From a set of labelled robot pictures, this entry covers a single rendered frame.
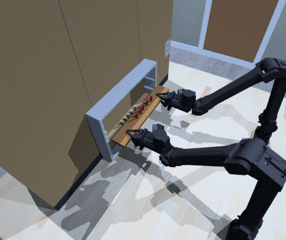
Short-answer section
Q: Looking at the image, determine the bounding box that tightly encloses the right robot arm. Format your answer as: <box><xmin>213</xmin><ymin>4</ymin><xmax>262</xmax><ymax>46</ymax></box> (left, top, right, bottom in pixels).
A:
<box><xmin>173</xmin><ymin>57</ymin><xmax>286</xmax><ymax>145</ymax></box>

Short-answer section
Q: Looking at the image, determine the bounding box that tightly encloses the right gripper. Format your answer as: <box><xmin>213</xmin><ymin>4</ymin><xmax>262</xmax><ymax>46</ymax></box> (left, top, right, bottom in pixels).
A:
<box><xmin>156</xmin><ymin>91</ymin><xmax>182</xmax><ymax>111</ymax></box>

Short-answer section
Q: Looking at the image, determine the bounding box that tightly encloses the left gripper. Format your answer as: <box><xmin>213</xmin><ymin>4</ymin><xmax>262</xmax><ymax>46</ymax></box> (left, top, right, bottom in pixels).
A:
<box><xmin>126</xmin><ymin>128</ymin><xmax>154</xmax><ymax>151</ymax></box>

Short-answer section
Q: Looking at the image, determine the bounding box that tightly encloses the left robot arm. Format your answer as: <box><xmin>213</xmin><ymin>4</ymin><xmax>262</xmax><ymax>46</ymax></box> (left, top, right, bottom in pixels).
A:
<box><xmin>144</xmin><ymin>123</ymin><xmax>286</xmax><ymax>240</ymax></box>

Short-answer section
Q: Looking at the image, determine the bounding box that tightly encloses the light blue rectangular rack frame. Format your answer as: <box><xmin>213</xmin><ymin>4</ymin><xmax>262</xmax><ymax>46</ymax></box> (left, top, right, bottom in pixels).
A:
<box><xmin>85</xmin><ymin>58</ymin><xmax>157</xmax><ymax>162</ymax></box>

